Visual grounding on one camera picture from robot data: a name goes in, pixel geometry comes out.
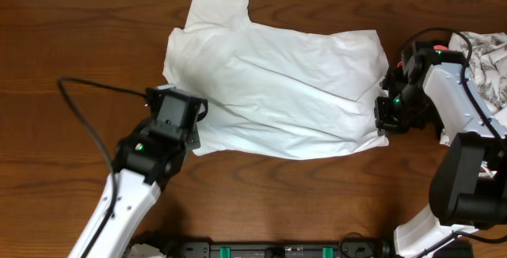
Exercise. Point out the white leaf-patterned garment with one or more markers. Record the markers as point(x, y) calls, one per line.
point(488, 66)

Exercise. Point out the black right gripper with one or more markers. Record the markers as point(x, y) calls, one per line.
point(385, 122)

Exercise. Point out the white t-shirt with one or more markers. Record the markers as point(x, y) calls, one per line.
point(273, 91)

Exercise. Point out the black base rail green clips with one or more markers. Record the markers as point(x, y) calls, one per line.
point(353, 245)

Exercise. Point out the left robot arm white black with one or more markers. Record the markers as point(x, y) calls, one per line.
point(144, 163)

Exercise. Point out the red garment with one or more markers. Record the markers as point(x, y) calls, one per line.
point(436, 47)

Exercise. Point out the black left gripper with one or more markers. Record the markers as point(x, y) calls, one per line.
point(193, 141)

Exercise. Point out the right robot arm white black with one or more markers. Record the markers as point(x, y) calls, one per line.
point(468, 190)

